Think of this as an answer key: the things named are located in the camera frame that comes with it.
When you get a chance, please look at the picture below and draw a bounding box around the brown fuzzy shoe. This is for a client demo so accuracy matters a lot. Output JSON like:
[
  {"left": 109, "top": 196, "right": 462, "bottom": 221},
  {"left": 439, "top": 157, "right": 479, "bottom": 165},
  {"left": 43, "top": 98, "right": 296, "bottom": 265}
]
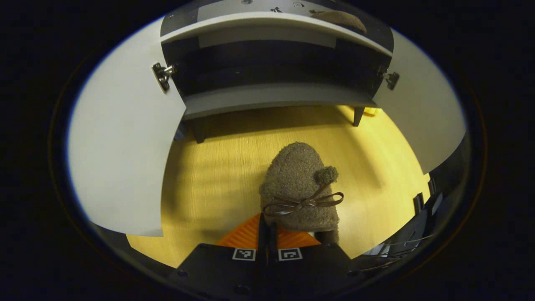
[
  {"left": 258, "top": 142, "right": 344, "bottom": 245},
  {"left": 310, "top": 10, "right": 368, "bottom": 36}
]

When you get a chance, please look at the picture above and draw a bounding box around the white shoe cabinet door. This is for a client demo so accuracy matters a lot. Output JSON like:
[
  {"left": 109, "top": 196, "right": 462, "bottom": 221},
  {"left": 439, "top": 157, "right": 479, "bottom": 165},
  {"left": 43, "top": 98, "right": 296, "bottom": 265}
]
[
  {"left": 373, "top": 28, "right": 466, "bottom": 175},
  {"left": 68, "top": 17, "right": 186, "bottom": 237}
]

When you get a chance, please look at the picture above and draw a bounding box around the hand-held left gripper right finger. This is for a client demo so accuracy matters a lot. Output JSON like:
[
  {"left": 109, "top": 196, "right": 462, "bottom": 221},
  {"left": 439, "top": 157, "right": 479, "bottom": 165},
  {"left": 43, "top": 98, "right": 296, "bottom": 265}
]
[{"left": 267, "top": 222, "right": 364, "bottom": 301}]

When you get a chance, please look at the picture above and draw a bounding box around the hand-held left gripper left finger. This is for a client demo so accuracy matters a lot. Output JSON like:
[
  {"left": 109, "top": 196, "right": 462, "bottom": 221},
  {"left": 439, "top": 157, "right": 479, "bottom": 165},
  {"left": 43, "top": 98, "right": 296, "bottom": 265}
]
[{"left": 176, "top": 212, "right": 268, "bottom": 301}]

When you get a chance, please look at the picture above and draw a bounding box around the white shoe cabinet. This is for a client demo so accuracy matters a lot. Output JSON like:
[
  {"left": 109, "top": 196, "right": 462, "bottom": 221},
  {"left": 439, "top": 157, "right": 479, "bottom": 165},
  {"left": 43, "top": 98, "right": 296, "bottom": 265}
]
[{"left": 160, "top": 0, "right": 395, "bottom": 144}]

